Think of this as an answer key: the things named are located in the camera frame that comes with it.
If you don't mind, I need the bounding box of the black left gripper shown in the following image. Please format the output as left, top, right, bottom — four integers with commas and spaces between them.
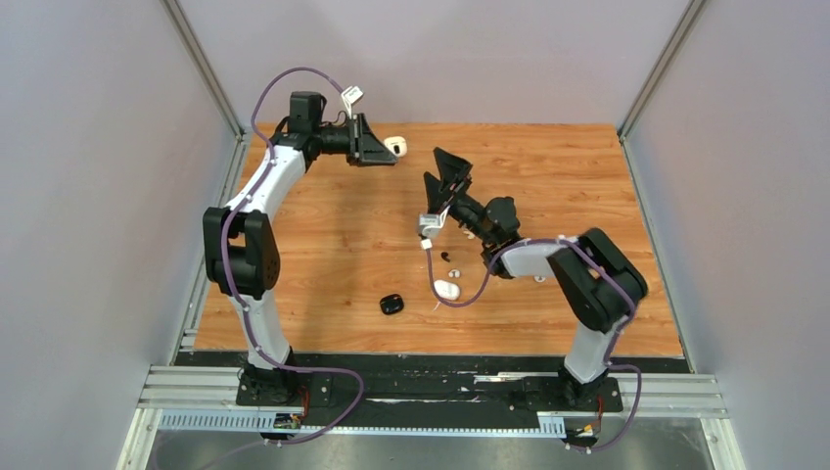
313, 115, 397, 168

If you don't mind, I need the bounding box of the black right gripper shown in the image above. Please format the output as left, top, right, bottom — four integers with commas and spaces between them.
427, 145, 496, 245

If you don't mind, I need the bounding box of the black glossy charging case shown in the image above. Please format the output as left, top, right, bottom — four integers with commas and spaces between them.
379, 294, 405, 315

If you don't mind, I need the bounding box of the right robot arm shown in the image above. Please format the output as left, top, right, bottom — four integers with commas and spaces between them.
418, 147, 649, 409

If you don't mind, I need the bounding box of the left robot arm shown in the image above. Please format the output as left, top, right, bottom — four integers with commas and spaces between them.
203, 91, 398, 404

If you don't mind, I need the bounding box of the white oval charging case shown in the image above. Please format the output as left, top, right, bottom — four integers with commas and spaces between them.
433, 279, 461, 302

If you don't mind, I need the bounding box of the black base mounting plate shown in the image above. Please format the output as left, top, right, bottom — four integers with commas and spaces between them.
173, 350, 692, 431

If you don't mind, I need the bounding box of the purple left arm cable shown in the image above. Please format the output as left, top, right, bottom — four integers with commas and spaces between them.
218, 67, 368, 447

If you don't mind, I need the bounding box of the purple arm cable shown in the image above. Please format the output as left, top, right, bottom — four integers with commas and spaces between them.
424, 238, 643, 454
218, 67, 368, 447

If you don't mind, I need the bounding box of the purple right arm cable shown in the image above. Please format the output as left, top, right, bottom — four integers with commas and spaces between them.
424, 238, 643, 454

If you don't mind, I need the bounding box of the aluminium frame rail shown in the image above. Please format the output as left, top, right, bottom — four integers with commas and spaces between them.
118, 366, 745, 469

